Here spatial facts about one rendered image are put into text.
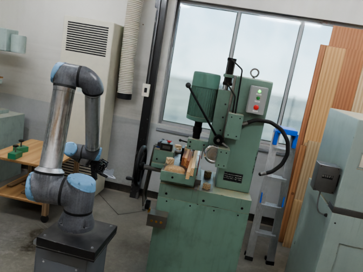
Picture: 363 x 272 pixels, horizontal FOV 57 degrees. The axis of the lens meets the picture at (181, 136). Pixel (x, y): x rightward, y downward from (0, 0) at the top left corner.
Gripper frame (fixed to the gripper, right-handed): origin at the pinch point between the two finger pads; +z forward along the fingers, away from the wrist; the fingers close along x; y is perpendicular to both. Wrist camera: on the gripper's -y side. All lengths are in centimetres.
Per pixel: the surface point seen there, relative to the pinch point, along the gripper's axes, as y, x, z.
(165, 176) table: 27.5, -20.8, 29.0
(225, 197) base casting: 34, -15, 68
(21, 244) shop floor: -89, 11, -38
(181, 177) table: 32, -21, 38
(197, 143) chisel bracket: 51, 3, 37
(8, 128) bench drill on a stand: -62, 113, -135
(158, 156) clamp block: 29.3, 2.0, 18.4
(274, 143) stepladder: 70, 67, 94
